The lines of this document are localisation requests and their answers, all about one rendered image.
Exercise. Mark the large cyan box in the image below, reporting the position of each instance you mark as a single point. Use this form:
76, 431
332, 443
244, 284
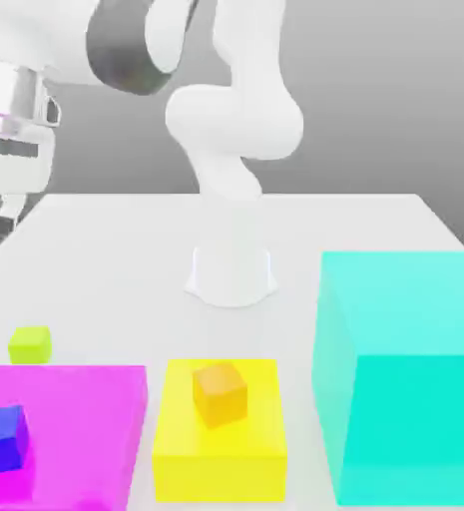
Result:
407, 379

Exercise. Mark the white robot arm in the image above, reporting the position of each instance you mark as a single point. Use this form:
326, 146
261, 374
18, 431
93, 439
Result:
235, 119

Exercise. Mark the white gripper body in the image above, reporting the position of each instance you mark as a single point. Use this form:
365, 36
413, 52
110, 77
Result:
12, 173

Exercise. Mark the large magenta box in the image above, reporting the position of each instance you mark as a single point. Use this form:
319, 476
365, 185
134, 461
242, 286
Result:
84, 423

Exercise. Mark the large yellow box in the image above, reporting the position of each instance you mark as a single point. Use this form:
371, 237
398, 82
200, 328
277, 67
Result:
219, 459

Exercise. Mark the small lime cube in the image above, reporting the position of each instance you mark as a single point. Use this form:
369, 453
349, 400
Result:
28, 346

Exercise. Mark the small orange cube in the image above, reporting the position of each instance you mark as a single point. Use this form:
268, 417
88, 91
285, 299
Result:
220, 395

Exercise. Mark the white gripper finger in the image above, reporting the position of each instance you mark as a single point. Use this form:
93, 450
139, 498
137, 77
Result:
12, 205

